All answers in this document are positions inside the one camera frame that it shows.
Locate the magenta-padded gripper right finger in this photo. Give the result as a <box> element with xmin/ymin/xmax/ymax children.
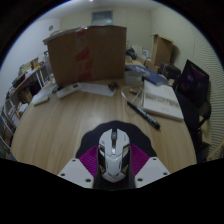
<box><xmin>128</xmin><ymin>143</ymin><xmax>171</xmax><ymax>190</ymax></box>

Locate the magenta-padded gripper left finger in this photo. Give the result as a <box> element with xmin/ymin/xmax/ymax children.
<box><xmin>57</xmin><ymin>143</ymin><xmax>101</xmax><ymax>190</ymax></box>

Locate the white and black computer mouse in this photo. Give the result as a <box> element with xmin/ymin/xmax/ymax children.
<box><xmin>97</xmin><ymin>128</ymin><xmax>131</xmax><ymax>183</ymax></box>

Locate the black marker pen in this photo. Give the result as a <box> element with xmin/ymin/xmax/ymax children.
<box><xmin>126</xmin><ymin>100</ymin><xmax>161</xmax><ymax>131</ymax></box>

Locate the white open book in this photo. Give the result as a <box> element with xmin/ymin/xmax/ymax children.
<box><xmin>142</xmin><ymin>79</ymin><xmax>185</xmax><ymax>122</ymax></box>

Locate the black office chair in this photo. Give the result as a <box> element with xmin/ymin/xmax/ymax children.
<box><xmin>175</xmin><ymin>89</ymin><xmax>213</xmax><ymax>159</ymax></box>

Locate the plain white paper sheet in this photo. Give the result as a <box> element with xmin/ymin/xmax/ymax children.
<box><xmin>79</xmin><ymin>82</ymin><xmax>117</xmax><ymax>98</ymax></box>

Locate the white slim remote control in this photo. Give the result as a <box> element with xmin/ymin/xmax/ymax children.
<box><xmin>31</xmin><ymin>90</ymin><xmax>51</xmax><ymax>107</ymax></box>

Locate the blue book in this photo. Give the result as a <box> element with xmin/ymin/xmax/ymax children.
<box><xmin>142</xmin><ymin>73</ymin><xmax>170</xmax><ymax>87</ymax></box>

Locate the shelf unit with books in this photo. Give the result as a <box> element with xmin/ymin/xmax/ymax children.
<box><xmin>0</xmin><ymin>94</ymin><xmax>29</xmax><ymax>160</ymax></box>

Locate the dark computer monitor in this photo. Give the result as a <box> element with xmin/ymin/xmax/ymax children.
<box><xmin>180</xmin><ymin>59</ymin><xmax>211</xmax><ymax>108</ymax></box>

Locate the large brown cardboard box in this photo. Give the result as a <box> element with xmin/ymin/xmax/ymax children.
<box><xmin>42</xmin><ymin>25</ymin><xmax>128</xmax><ymax>89</ymax></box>

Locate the small black cable bundle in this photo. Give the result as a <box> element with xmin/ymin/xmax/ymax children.
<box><xmin>107</xmin><ymin>81</ymin><xmax>121</xmax><ymax>91</ymax></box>

